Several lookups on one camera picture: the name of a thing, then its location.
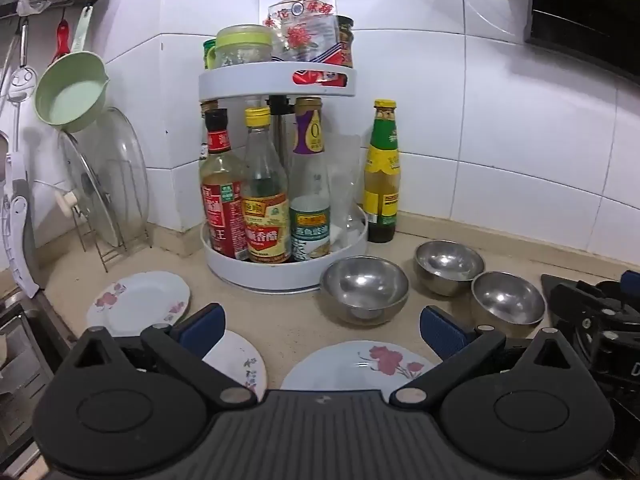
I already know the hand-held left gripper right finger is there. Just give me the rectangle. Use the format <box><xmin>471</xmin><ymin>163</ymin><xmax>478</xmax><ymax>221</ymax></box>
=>
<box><xmin>389</xmin><ymin>305</ymin><xmax>596</xmax><ymax>408</ymax></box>

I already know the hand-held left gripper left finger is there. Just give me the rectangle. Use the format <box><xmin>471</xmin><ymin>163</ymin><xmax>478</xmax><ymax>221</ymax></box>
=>
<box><xmin>55</xmin><ymin>304</ymin><xmax>258</xmax><ymax>408</ymax></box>

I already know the stainless steel bowl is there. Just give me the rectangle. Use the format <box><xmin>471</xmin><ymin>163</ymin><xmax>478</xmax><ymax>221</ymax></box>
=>
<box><xmin>471</xmin><ymin>271</ymin><xmax>547</xmax><ymax>338</ymax></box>
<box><xmin>320</xmin><ymin>256</ymin><xmax>411</xmax><ymax>325</ymax></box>
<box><xmin>414</xmin><ymin>240</ymin><xmax>486</xmax><ymax>297</ymax></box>

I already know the white plate purple sprig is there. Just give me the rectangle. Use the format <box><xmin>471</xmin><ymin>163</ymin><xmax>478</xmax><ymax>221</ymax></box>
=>
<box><xmin>200</xmin><ymin>329</ymin><xmax>268</xmax><ymax>403</ymax></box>

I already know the black glass stove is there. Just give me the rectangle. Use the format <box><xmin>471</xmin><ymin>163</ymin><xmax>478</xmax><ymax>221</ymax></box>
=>
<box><xmin>541</xmin><ymin>271</ymin><xmax>626</xmax><ymax>326</ymax></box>

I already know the white floral plate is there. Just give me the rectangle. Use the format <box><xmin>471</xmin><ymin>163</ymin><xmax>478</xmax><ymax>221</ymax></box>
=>
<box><xmin>86</xmin><ymin>271</ymin><xmax>192</xmax><ymax>338</ymax></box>
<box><xmin>280</xmin><ymin>340</ymin><xmax>441</xmax><ymax>392</ymax></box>

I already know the yellow cap vinegar bottle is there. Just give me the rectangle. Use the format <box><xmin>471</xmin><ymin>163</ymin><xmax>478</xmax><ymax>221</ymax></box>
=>
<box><xmin>241</xmin><ymin>106</ymin><xmax>292</xmax><ymax>264</ymax></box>

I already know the red label sauce bottle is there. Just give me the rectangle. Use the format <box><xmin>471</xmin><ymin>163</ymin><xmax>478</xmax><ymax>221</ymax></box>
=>
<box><xmin>200</xmin><ymin>108</ymin><xmax>249</xmax><ymax>261</ymax></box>

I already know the green yellow label bottle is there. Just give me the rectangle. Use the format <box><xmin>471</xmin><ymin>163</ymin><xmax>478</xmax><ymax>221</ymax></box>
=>
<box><xmin>363</xmin><ymin>100</ymin><xmax>402</xmax><ymax>244</ymax></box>

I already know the large glass pot lid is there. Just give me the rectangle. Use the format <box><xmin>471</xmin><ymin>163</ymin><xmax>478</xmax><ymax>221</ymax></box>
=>
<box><xmin>95</xmin><ymin>106</ymin><xmax>150</xmax><ymax>248</ymax></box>

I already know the steel sink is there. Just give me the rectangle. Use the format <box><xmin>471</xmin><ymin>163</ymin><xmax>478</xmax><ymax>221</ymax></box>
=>
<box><xmin>0</xmin><ymin>290</ymin><xmax>71</xmax><ymax>461</ymax></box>

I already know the brown cap glass bottle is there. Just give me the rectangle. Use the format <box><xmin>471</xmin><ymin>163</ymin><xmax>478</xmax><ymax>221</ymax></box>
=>
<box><xmin>199</xmin><ymin>100</ymin><xmax>221</xmax><ymax>161</ymax></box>

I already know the glass lid white knob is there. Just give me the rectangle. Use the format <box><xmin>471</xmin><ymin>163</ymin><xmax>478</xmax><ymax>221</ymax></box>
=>
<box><xmin>57</xmin><ymin>130</ymin><xmax>126</xmax><ymax>248</ymax></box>

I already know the white folding tool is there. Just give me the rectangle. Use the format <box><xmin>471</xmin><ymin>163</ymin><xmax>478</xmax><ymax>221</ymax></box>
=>
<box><xmin>2</xmin><ymin>150</ymin><xmax>41</xmax><ymax>298</ymax></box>

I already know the purple label sauce bottle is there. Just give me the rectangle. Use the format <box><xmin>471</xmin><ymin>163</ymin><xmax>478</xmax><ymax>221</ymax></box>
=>
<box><xmin>288</xmin><ymin>97</ymin><xmax>333</xmax><ymax>262</ymax></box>

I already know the white two-tier condiment rack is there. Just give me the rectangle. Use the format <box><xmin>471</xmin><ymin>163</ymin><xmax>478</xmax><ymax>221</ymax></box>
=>
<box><xmin>197</xmin><ymin>60</ymin><xmax>370</xmax><ymax>293</ymax></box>

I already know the green saucepan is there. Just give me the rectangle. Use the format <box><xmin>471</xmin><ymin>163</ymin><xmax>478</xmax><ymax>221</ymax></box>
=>
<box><xmin>34</xmin><ymin>5</ymin><xmax>108</xmax><ymax>134</ymax></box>

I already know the small green jar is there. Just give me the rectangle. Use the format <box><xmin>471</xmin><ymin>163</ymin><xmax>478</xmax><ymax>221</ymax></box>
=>
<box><xmin>202</xmin><ymin>37</ymin><xmax>221</xmax><ymax>70</ymax></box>

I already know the green lid plastic jar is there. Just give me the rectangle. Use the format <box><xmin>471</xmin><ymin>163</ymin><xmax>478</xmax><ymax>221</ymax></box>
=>
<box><xmin>215</xmin><ymin>24</ymin><xmax>274</xmax><ymax>68</ymax></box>

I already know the dark glass jar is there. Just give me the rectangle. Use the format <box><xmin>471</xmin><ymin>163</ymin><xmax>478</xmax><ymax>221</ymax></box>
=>
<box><xmin>336</xmin><ymin>16</ymin><xmax>355</xmax><ymax>68</ymax></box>

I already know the metal skimmer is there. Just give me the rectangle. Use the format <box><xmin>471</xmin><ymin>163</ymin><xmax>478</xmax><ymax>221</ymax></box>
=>
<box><xmin>0</xmin><ymin>17</ymin><xmax>38</xmax><ymax>103</ymax></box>

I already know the red printed plastic packet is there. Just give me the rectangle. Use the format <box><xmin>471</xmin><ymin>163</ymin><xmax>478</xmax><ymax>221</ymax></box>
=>
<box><xmin>263</xmin><ymin>0</ymin><xmax>341</xmax><ymax>63</ymax></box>

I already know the metal wire lid rack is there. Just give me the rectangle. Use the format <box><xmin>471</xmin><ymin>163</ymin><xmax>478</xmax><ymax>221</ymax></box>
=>
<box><xmin>72</xmin><ymin>160</ymin><xmax>153</xmax><ymax>273</ymax></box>

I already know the red handle utensil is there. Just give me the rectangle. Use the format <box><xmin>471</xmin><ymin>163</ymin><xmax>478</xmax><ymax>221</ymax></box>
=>
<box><xmin>52</xmin><ymin>7</ymin><xmax>71</xmax><ymax>61</ymax></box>

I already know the dark wall shelf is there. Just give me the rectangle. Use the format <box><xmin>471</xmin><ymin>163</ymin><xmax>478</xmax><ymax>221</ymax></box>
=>
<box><xmin>0</xmin><ymin>0</ymin><xmax>108</xmax><ymax>21</ymax></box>

